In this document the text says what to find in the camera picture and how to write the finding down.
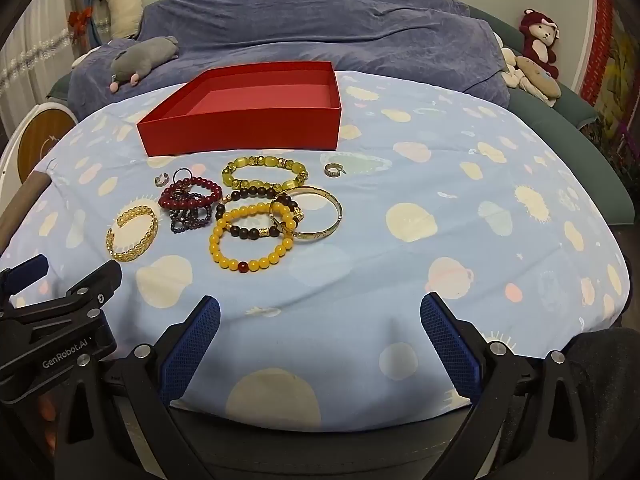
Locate gold hoop earring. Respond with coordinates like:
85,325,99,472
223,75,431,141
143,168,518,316
323,162,346,178

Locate red cardboard box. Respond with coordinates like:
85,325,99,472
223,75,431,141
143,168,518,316
137,61,342,156

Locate blue curtain with red bow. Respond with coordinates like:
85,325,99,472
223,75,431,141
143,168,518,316
67,0,101,54

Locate beige plush toy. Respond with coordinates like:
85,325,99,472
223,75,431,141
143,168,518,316
501,47,562,107

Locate dark purple small-bead bracelet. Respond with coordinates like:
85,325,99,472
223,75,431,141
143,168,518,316
168,201,215,235

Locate blue-grey blanket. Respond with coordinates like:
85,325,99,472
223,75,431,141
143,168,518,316
67,0,510,119

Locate light blue patterned sheet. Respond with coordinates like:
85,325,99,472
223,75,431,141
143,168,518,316
0,70,630,434

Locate green-yellow jade bracelet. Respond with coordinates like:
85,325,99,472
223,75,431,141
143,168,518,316
221,155,310,192

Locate white round wooden-top stool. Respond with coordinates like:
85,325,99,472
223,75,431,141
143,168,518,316
1,102,77,210

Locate gold bangle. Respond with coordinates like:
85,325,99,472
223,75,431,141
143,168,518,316
269,185,344,243

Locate dark brown bead bracelet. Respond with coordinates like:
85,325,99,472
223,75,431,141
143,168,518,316
214,185,302,240

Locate yellow amber bead bracelet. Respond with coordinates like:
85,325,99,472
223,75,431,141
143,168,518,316
208,200,298,274

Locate dark red bead bracelet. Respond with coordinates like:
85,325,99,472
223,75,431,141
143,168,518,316
157,176,224,210

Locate gold chain cuff bracelet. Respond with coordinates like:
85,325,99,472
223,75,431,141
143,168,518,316
104,205,161,264

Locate grey mouse plush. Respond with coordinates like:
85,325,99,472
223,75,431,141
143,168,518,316
110,36,179,93

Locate red monkey plush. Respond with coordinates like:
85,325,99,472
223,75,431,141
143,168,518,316
518,9,560,79

